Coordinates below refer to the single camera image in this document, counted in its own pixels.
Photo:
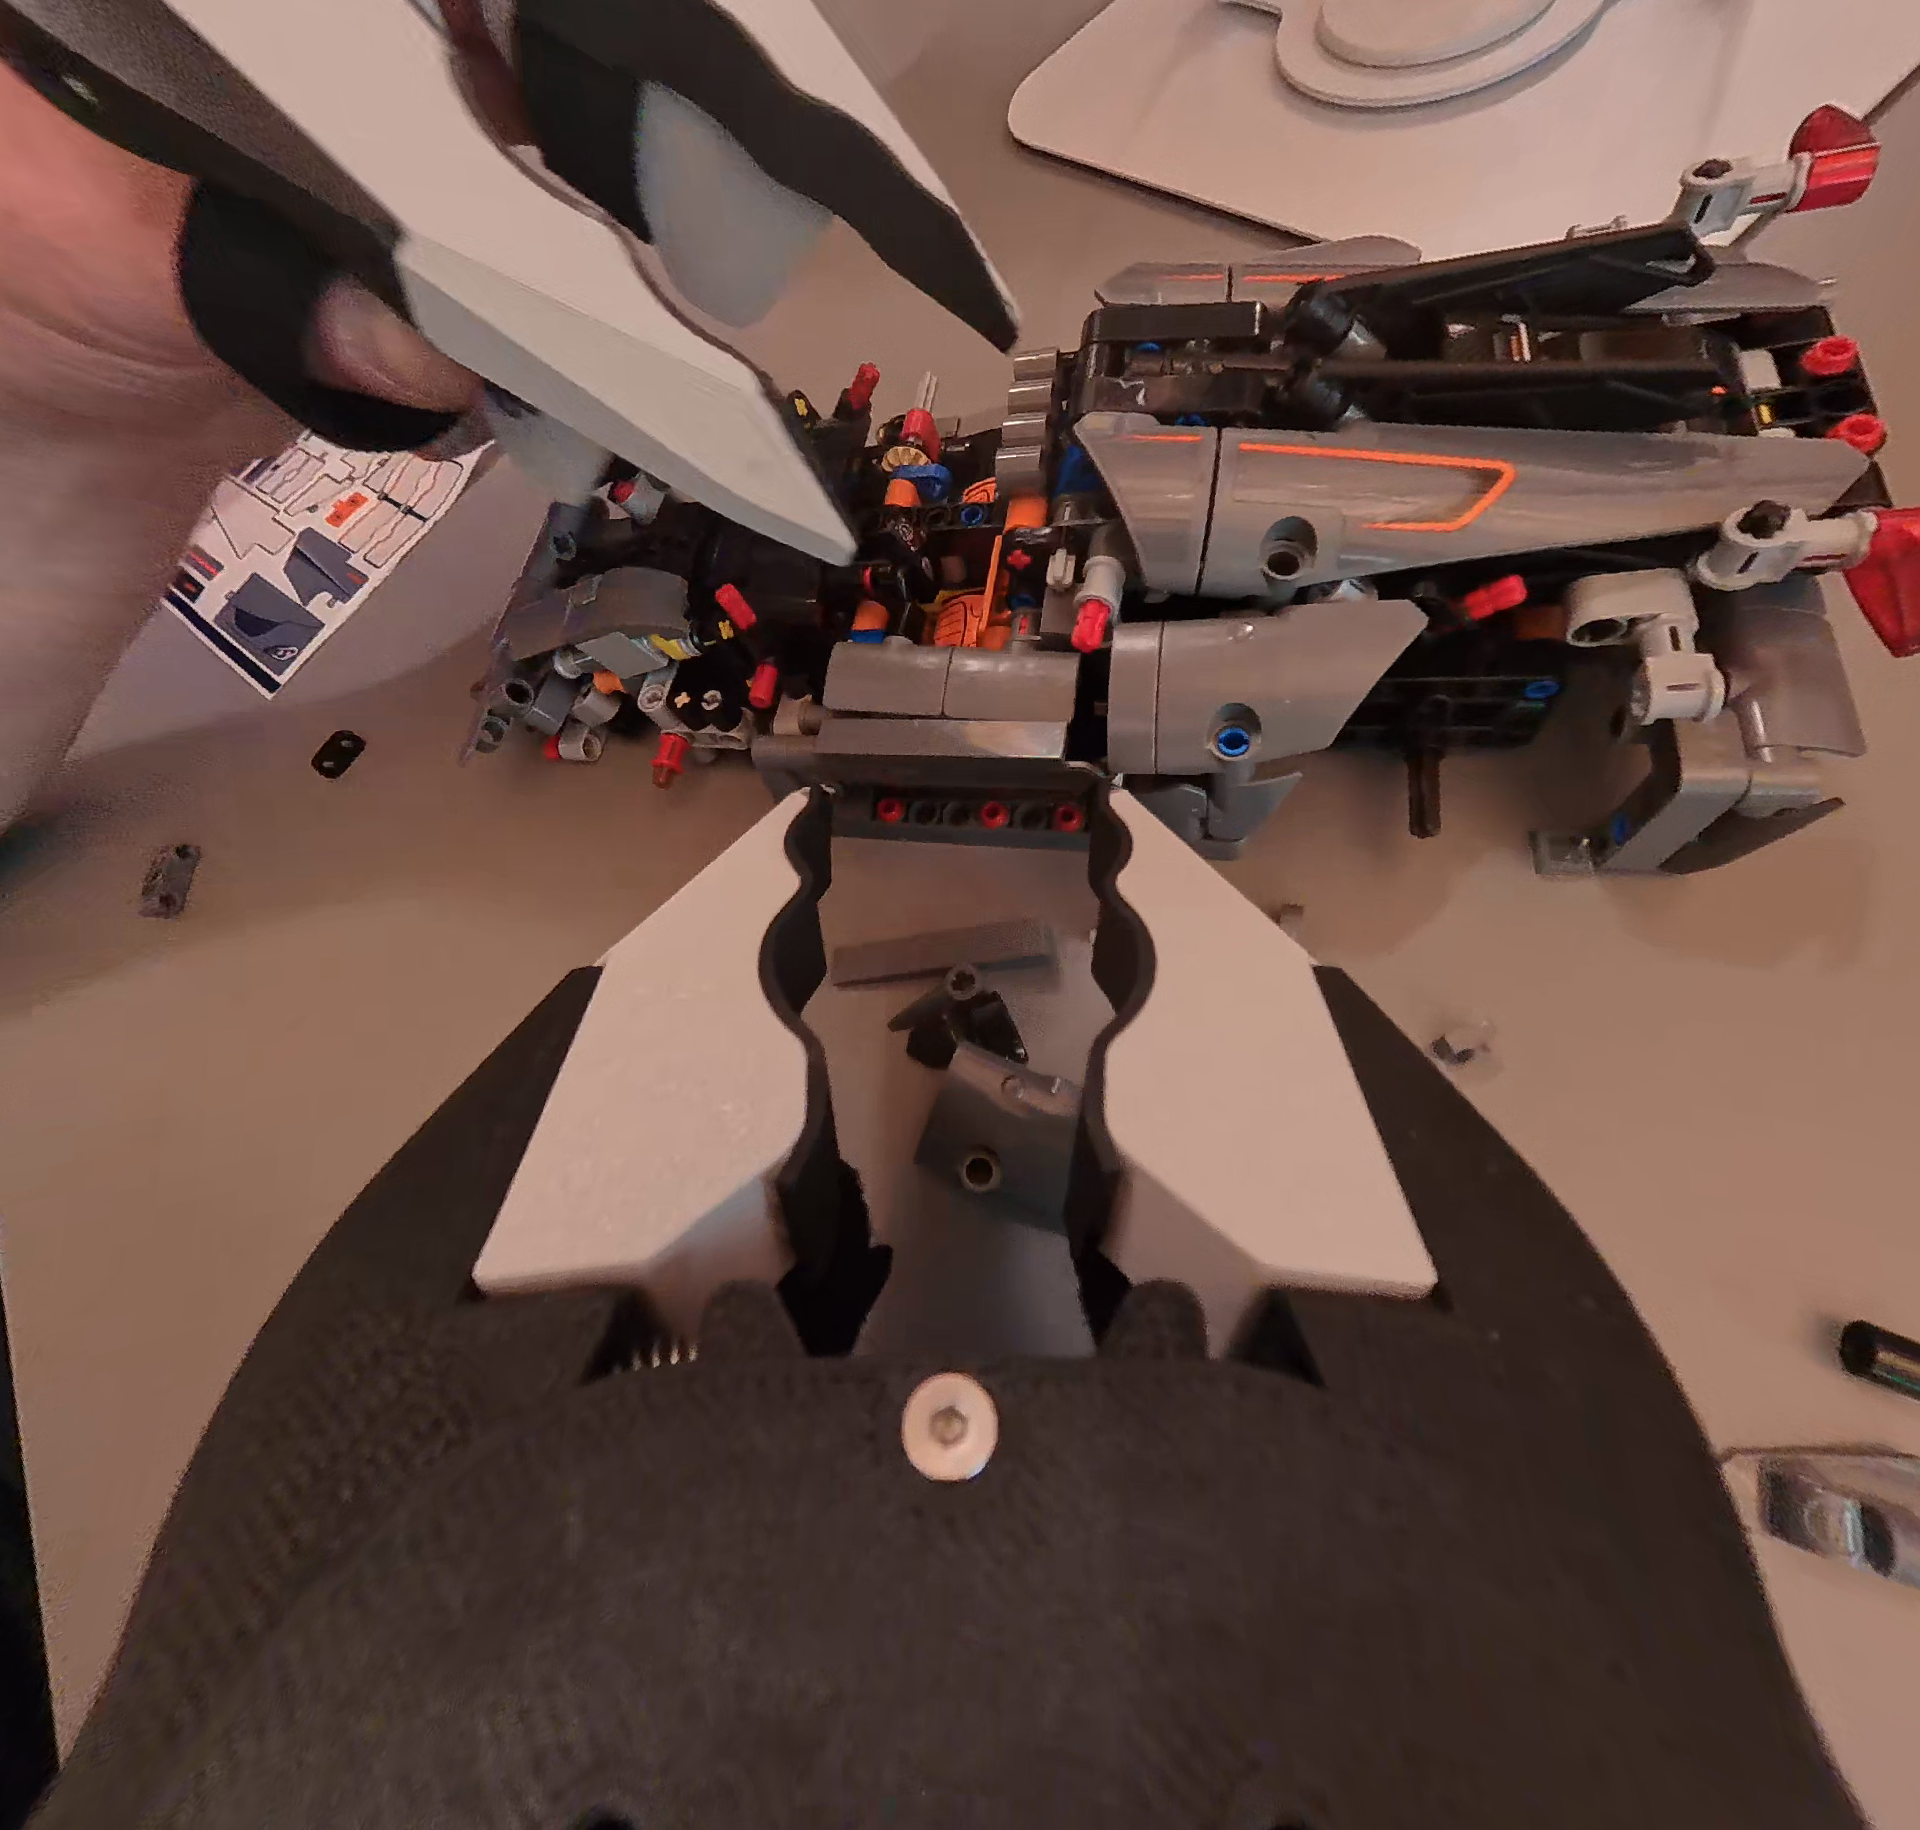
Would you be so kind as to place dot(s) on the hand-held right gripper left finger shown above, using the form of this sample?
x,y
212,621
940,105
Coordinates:
x,y
661,1110

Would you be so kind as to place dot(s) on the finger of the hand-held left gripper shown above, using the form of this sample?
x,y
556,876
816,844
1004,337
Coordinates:
x,y
841,167
570,332

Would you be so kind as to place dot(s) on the dark grey curved lego panel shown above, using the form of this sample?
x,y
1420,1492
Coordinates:
x,y
996,1132

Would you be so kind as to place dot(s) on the person's left forearm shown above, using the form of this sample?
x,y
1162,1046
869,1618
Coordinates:
x,y
61,662

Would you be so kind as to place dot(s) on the black two-hole lego piece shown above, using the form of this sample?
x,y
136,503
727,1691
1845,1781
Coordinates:
x,y
342,754

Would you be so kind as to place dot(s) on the person's left hand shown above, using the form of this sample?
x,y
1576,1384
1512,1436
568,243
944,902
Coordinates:
x,y
75,285

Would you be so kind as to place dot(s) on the small grey lego piece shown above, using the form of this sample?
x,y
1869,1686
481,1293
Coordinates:
x,y
1560,851
1457,1046

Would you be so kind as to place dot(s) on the grey flat lego tile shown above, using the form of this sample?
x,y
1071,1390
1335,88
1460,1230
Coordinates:
x,y
945,952

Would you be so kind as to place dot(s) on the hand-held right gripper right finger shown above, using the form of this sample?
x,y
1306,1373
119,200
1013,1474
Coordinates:
x,y
1261,1110

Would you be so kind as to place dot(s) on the black lego cylinder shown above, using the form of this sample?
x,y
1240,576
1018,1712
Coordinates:
x,y
1882,1357

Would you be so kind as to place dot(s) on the white book stand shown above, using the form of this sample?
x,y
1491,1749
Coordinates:
x,y
1171,122

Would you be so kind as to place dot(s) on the black angled lego piece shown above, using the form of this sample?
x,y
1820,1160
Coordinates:
x,y
961,1022

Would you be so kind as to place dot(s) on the grey black lego car model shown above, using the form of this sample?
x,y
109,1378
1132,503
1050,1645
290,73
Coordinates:
x,y
1351,512

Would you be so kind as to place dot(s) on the dark grey two-hole lego piece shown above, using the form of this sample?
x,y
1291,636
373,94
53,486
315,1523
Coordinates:
x,y
170,878

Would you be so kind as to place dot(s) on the lego sticker sheet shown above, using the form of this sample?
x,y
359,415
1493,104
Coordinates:
x,y
301,570

